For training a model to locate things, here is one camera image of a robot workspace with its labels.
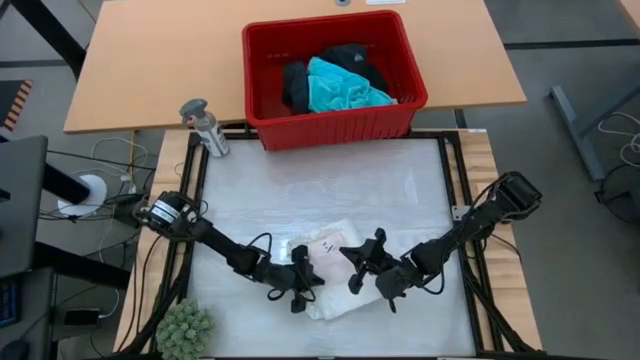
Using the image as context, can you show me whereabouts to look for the grey desk leg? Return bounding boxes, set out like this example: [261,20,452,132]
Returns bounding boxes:
[549,64,640,182]

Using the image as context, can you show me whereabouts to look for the clear spray bottle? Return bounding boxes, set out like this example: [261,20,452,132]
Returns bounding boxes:
[178,98,231,159]

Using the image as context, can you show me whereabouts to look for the pale pink underwear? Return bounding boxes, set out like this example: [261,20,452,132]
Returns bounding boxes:
[305,231,360,289]

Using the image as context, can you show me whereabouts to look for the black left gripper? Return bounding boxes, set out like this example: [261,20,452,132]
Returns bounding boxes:
[252,243,326,315]

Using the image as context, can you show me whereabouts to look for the black phone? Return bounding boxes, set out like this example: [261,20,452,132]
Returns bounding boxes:
[63,308,101,329]

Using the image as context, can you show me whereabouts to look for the teal garment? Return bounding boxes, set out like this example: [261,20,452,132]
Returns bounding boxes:
[305,56,400,114]

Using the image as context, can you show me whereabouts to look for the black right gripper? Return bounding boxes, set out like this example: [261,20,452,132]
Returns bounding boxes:
[338,227,426,301]

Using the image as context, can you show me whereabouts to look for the white lace garment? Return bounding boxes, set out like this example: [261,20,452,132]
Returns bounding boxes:
[286,218,385,322]

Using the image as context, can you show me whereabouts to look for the black desk leg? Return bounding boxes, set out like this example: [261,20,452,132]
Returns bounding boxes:
[9,0,89,81]

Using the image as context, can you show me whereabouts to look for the black camera cable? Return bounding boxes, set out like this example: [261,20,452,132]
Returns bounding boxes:
[422,267,447,297]
[246,231,275,257]

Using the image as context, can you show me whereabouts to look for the black right camera cable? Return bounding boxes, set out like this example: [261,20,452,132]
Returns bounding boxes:
[422,267,447,297]

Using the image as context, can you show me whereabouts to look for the small green plant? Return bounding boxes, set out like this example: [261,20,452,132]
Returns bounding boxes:
[155,298,217,360]

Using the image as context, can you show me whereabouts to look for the black garment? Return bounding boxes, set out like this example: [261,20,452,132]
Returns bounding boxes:
[280,43,390,115]

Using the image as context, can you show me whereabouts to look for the light wooden desk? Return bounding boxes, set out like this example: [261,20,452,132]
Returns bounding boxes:
[63,0,527,134]

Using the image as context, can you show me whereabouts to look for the black left camera cable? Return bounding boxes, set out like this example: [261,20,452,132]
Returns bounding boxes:
[246,231,275,257]

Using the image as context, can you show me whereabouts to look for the red plastic bin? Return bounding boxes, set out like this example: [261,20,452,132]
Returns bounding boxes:
[241,9,430,152]

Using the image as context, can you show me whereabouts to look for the hazard striped mat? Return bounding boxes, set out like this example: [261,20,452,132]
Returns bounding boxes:
[0,78,34,132]

